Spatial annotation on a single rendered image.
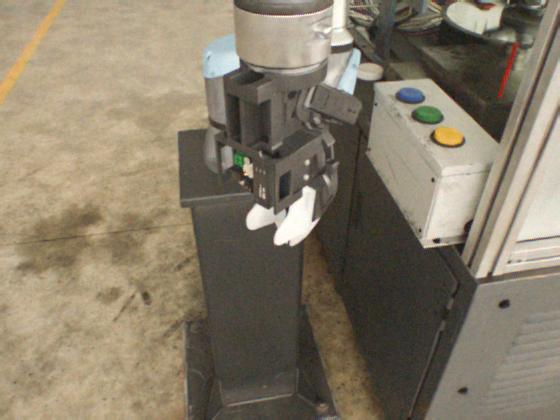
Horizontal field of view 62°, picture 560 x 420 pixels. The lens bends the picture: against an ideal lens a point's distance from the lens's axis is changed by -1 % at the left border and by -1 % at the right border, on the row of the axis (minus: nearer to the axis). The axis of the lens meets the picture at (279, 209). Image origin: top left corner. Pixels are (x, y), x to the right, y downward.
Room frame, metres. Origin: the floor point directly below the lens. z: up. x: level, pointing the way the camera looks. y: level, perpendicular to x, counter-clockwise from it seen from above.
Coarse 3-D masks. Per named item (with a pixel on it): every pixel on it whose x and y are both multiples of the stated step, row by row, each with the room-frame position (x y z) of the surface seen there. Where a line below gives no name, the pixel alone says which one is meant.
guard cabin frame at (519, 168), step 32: (544, 32) 0.49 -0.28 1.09; (544, 64) 0.49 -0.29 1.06; (544, 96) 0.46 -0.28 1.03; (512, 128) 0.49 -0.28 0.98; (544, 128) 0.46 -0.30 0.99; (512, 160) 0.47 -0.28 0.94; (544, 160) 0.47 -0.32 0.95; (512, 192) 0.46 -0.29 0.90; (480, 224) 0.49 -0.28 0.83; (512, 224) 0.47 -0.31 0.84; (480, 256) 0.47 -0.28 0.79; (512, 256) 0.47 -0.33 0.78; (544, 256) 0.49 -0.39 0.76
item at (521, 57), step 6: (504, 48) 1.00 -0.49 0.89; (510, 48) 0.98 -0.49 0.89; (522, 48) 0.97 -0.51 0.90; (504, 54) 0.99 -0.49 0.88; (510, 54) 0.98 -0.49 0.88; (516, 54) 0.97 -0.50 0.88; (522, 54) 0.97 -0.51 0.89; (528, 54) 0.97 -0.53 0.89; (504, 60) 0.99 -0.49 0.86; (516, 60) 0.97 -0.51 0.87; (522, 60) 0.97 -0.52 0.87; (504, 66) 0.98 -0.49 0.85; (510, 66) 0.97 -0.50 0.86; (516, 66) 0.97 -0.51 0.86; (522, 66) 0.97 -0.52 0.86
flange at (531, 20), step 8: (512, 8) 1.04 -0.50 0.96; (520, 8) 1.00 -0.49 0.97; (528, 8) 0.98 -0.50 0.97; (544, 8) 0.98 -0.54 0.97; (504, 16) 0.99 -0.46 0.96; (512, 16) 0.98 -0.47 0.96; (520, 16) 0.98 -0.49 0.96; (528, 16) 0.97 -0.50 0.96; (536, 16) 0.97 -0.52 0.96; (520, 24) 0.95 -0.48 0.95; (528, 24) 0.95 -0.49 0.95; (536, 24) 0.94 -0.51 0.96
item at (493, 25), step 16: (464, 0) 1.13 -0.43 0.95; (480, 0) 1.13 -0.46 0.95; (496, 0) 1.13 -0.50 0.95; (448, 16) 1.01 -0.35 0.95; (464, 16) 1.01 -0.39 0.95; (480, 16) 1.01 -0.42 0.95; (496, 16) 1.01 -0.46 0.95; (480, 32) 0.91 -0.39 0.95; (496, 32) 0.91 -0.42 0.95; (512, 32) 0.91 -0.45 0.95; (528, 32) 0.91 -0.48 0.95
